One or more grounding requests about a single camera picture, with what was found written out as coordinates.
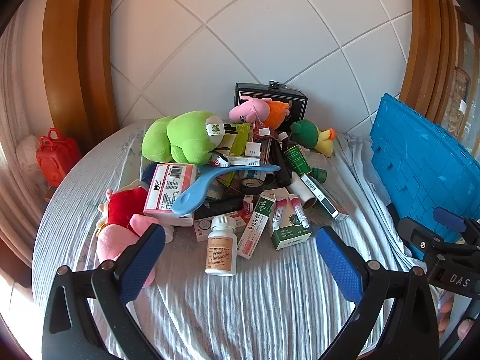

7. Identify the pink pig plush orange dress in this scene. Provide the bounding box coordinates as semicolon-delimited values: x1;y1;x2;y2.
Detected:
229;95;293;128

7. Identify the pink white pack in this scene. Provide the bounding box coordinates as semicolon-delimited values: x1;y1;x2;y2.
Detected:
143;163;198;227

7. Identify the small red suitcase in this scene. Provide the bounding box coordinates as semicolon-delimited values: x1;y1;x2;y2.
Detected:
35;127;81;187

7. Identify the wooden arch frame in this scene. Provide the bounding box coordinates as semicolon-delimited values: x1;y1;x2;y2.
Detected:
41;0;121;136
399;0;462;124

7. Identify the round desktop with striped cloth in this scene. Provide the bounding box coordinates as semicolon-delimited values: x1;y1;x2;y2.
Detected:
32;118;443;360

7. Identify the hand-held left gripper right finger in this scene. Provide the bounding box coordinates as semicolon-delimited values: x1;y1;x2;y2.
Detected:
316;226;441;360

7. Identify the blue plastic crate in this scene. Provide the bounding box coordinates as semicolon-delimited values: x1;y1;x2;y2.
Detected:
369;93;480;259

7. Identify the brown bottle green label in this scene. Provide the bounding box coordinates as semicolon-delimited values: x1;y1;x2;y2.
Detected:
277;132;313;177

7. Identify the pink pig plush red dress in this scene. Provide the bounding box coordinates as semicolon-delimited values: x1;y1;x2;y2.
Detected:
95;185;167;287

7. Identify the white cardboard roll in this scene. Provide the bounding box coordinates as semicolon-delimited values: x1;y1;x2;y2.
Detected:
290;172;317;211

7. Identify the light green pack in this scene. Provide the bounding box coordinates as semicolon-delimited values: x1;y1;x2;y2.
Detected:
225;123;251;156

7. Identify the white pill bottle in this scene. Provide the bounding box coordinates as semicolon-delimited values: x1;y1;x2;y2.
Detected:
205;215;238;277

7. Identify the person's right hand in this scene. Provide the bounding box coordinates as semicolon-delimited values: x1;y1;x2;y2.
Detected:
437;294;474;342

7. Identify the dark brown bottle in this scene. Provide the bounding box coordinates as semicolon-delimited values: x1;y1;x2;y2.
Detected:
270;140;292;187

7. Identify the green frog plush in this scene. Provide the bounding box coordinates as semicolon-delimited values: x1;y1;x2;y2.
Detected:
142;110;227;166

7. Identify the black tape roll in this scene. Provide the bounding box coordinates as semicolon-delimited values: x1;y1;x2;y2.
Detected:
240;179;266;196

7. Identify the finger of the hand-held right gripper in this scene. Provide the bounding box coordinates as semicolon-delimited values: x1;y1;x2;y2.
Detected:
397;206;467;261
463;217;480;248

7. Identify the red white ointment tube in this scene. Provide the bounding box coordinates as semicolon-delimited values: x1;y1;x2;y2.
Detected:
289;194;309;229
272;198;288;230

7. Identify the green red white medicine box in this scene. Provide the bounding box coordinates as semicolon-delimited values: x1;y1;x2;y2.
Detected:
237;191;276;259

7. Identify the pale curtain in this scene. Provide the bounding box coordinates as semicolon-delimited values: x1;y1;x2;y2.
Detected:
0;15;57;267

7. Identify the dark green duck plush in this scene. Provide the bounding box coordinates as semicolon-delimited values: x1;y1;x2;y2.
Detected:
290;119;336;158

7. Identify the dark green long box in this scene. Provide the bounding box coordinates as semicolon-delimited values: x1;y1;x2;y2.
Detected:
300;173;349;221

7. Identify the black gift box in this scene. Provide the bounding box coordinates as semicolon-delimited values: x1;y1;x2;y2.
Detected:
234;80;309;124

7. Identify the white and green box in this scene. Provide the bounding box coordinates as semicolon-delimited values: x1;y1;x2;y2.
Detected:
267;188;313;251

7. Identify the blue plastic long-handled tool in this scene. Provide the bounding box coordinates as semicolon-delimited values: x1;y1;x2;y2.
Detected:
172;164;281;215

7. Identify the white toy car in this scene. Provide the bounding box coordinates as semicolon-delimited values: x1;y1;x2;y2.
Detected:
208;152;230;168

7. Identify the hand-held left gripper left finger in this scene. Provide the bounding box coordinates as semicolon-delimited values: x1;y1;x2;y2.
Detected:
41;223;167;360

